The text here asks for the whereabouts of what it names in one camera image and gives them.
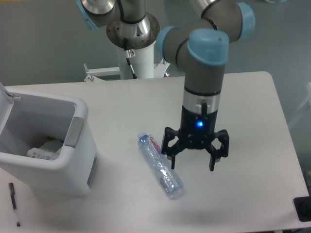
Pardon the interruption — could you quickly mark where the white paper carton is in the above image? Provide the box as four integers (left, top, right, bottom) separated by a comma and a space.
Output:
27, 139, 63, 161

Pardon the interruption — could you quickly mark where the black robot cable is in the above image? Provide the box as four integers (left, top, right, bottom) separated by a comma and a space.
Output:
116, 0, 139, 80

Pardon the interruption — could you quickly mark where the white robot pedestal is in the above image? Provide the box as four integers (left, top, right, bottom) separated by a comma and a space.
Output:
84, 13, 170, 82

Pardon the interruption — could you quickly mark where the clear plastic water bottle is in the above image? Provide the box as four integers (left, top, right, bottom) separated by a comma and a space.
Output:
138, 133, 184, 199

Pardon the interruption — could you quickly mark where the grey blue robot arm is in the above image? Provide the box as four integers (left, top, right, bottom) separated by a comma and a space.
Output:
77, 0, 255, 170

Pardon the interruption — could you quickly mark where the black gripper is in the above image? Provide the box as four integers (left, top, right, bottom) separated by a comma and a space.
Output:
162, 106, 229, 171

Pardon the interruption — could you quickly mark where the black pen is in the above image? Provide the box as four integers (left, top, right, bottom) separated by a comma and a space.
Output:
8, 183, 21, 228

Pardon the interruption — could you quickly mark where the black device at edge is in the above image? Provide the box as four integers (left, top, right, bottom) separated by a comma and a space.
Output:
294, 196, 311, 222

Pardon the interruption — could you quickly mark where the white trash can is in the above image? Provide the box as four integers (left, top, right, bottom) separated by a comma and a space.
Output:
0, 87, 98, 196

